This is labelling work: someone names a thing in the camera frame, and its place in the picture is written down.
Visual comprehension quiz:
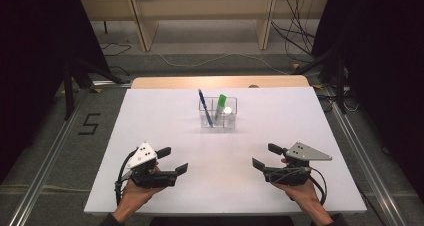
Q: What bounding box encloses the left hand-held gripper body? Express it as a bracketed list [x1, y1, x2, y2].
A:
[125, 141, 179, 189]

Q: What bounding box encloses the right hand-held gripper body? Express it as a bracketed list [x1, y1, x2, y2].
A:
[262, 141, 334, 187]

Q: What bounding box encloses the clear acrylic pen holder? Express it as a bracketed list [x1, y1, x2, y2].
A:
[198, 96, 239, 130]

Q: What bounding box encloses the blue ballpoint pen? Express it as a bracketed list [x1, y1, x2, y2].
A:
[197, 88, 214, 127]

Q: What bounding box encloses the white correction pen tube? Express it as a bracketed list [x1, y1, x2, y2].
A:
[222, 106, 234, 127]

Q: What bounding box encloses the green highlighter marker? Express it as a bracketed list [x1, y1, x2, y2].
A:
[213, 93, 228, 125]

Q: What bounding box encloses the person's left hand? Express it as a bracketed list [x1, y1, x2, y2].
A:
[114, 164, 165, 220]

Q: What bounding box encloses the person's right hand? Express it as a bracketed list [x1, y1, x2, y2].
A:
[271, 157, 323, 217]

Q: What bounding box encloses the white table board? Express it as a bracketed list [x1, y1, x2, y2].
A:
[83, 86, 368, 216]

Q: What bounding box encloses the light wooden table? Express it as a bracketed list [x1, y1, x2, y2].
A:
[130, 74, 311, 90]

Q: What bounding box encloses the black metal stand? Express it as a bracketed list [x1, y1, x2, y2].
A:
[293, 42, 349, 115]

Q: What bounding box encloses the black tripod stand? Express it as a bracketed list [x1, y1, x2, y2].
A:
[61, 57, 126, 120]

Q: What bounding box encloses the black curtain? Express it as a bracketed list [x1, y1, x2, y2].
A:
[0, 0, 112, 184]
[311, 0, 424, 200]

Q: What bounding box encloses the beige wooden desk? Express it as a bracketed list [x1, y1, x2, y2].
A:
[79, 0, 331, 52]

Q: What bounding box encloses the left hand-held gripper cable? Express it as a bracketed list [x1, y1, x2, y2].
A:
[114, 148, 139, 205]

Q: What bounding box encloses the hand-held gripper cable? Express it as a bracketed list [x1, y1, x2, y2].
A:
[308, 165, 328, 206]
[114, 148, 139, 205]

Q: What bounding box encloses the right hand-held gripper cable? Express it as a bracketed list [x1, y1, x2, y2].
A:
[308, 165, 328, 206]

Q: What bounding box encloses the aluminium floor rail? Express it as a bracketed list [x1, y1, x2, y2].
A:
[6, 85, 96, 226]
[324, 85, 408, 226]

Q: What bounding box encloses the white floor cable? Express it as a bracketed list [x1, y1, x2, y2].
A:
[154, 50, 291, 75]

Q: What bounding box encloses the thin black floor cable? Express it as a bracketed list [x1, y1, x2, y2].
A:
[100, 43, 133, 57]

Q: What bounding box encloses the bundle of black cables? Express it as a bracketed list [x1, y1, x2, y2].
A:
[270, 0, 318, 57]

